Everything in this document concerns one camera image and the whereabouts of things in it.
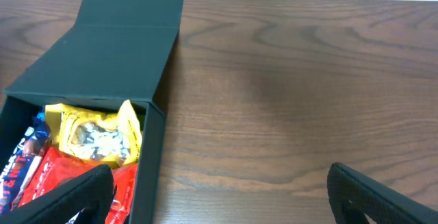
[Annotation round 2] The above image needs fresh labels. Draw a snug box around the yellow snack bag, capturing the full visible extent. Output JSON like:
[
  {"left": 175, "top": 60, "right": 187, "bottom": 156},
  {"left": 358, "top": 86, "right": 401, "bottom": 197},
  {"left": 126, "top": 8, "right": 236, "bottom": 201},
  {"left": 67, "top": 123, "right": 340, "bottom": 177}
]
[{"left": 44, "top": 100, "right": 142, "bottom": 169}]

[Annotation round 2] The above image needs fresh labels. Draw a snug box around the Dairy Milk chocolate bar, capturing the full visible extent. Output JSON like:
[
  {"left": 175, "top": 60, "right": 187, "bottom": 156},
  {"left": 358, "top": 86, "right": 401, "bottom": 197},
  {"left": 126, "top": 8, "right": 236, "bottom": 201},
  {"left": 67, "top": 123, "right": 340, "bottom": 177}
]
[{"left": 1, "top": 112, "right": 51, "bottom": 214}]

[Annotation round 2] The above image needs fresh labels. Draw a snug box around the red snack bag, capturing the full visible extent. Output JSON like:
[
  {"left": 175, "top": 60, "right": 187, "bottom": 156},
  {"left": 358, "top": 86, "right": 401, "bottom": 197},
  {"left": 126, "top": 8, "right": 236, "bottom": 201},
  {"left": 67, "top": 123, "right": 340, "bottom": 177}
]
[{"left": 18, "top": 148, "right": 138, "bottom": 224}]

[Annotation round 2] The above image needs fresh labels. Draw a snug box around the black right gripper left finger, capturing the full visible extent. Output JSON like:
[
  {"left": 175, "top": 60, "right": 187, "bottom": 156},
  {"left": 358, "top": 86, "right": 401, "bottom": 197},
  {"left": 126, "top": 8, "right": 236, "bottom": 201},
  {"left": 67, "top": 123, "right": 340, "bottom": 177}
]
[{"left": 1, "top": 165, "right": 114, "bottom": 224}]

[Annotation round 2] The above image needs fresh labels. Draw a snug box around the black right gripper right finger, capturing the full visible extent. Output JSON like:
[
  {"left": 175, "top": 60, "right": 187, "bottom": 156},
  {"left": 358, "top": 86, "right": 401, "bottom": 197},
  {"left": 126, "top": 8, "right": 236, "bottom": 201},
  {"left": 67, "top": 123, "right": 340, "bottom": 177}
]
[{"left": 327, "top": 162, "right": 437, "bottom": 224}]

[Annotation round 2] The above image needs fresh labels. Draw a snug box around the black open gift box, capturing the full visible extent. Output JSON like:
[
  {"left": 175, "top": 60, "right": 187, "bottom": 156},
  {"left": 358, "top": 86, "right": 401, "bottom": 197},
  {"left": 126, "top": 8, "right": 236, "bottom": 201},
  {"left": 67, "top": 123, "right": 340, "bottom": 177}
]
[{"left": 1, "top": 0, "right": 183, "bottom": 223}]

